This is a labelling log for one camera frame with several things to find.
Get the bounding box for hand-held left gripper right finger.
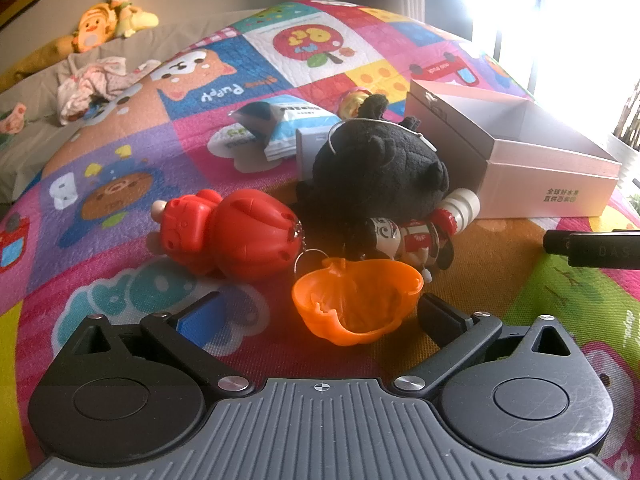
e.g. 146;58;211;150
394;293;577;402

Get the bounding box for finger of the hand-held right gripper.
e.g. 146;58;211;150
544;229;640;267

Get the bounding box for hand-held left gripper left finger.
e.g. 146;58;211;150
64;292;254;397

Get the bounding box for white red toy figurine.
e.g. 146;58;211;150
366;187;482;272

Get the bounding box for pink cardboard box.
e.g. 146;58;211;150
404;79;624;220

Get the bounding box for red toy figure keychain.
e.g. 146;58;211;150
147;189;332;281

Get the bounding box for orange plastic shell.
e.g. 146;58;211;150
291;256;425;347

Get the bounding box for black plush toy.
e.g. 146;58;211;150
295;95;452;272

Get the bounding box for small white box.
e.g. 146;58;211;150
295;127;342;179

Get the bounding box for colourful printed play mat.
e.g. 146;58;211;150
0;0;640;480

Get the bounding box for blue white snack packet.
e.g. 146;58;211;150
230;95;344;163

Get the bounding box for grey sofa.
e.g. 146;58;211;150
0;10;282;206

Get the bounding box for pink crumpled clothes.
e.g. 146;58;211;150
56;56;162;127

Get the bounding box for small pink cloth item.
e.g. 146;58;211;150
0;102;29;134

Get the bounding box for yellow plush toy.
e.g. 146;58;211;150
110;0;160;39

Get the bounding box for orange tiger plush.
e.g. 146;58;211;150
0;2;122;93

